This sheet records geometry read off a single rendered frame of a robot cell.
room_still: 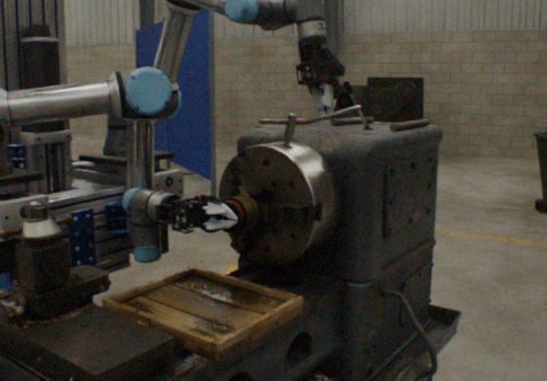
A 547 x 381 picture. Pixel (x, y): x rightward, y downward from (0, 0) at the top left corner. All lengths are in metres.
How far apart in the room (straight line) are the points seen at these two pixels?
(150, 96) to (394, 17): 10.42
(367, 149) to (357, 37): 10.38
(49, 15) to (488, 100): 9.99
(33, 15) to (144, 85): 0.58
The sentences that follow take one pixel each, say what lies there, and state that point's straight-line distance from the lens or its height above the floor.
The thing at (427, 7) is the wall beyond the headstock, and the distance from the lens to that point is 11.52.
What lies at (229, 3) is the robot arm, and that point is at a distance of 1.44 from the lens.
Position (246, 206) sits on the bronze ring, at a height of 1.10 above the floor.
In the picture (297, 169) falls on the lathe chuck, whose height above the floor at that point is 1.19.
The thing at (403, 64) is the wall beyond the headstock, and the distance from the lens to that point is 11.48.
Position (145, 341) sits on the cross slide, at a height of 0.97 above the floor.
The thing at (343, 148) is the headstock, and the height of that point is 1.22.
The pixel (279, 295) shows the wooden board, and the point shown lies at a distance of 1.32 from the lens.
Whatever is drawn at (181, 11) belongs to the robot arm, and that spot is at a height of 1.62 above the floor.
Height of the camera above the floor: 1.39
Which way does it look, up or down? 9 degrees down
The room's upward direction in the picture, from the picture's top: straight up
